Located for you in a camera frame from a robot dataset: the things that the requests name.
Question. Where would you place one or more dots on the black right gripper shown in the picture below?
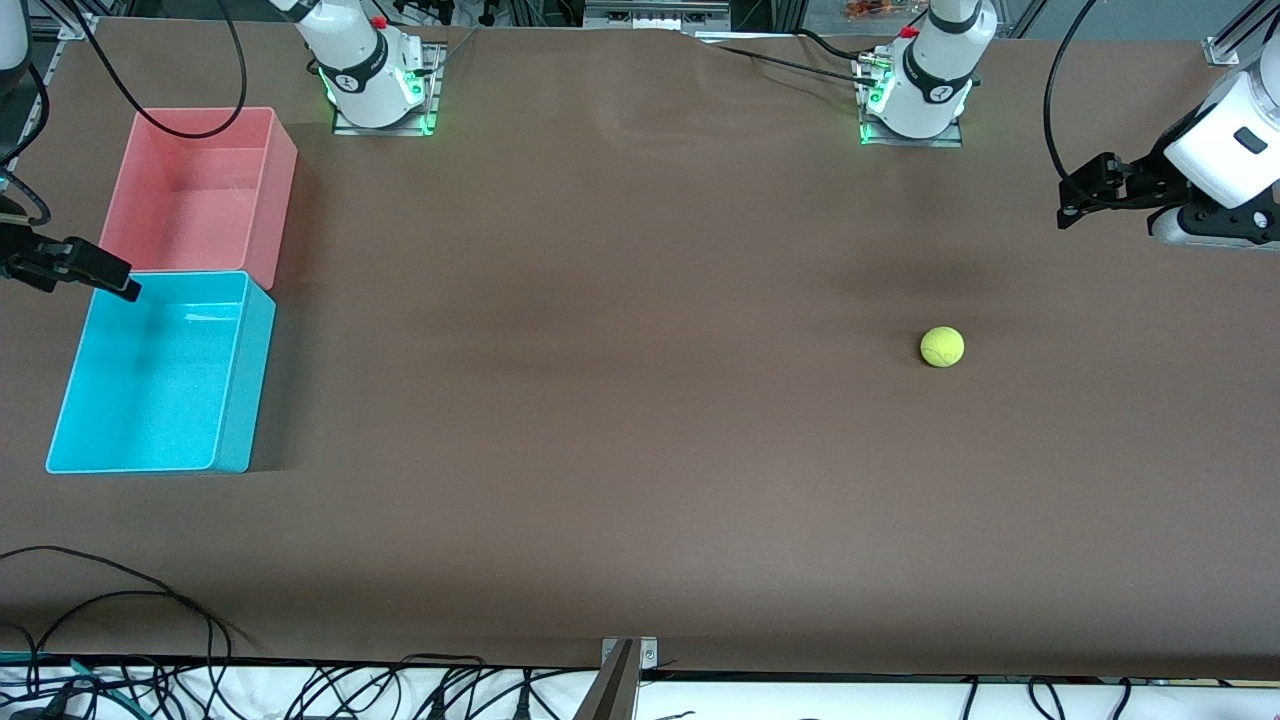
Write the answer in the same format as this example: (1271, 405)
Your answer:
(22, 256)

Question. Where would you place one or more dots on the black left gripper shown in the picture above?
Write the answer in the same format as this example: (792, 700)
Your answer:
(1143, 177)

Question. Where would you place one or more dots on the yellow-green tennis ball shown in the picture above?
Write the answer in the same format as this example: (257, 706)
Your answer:
(942, 347)

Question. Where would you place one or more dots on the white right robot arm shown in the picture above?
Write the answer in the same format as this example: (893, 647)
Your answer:
(360, 70)

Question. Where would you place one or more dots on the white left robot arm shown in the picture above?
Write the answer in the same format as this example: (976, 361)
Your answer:
(930, 80)

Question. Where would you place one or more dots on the pink plastic bin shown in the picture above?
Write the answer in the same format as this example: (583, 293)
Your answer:
(190, 210)

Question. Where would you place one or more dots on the blue plastic bin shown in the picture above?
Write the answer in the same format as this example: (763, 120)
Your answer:
(150, 390)

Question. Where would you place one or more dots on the orange small parts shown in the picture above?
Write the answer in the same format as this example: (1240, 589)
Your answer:
(875, 10)

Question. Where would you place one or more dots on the grey metal box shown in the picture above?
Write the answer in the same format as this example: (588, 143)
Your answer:
(655, 14)

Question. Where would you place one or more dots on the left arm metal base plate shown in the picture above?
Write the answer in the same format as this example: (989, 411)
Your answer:
(950, 140)

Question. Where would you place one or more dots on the aluminium frame profile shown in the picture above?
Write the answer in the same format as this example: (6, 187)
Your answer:
(72, 25)
(1235, 40)

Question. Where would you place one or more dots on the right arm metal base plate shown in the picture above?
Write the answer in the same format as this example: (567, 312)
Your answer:
(432, 100)

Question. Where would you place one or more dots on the silver mounting bracket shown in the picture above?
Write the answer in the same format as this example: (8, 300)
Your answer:
(648, 652)

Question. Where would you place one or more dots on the grey mount bar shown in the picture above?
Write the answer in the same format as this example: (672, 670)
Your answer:
(612, 695)

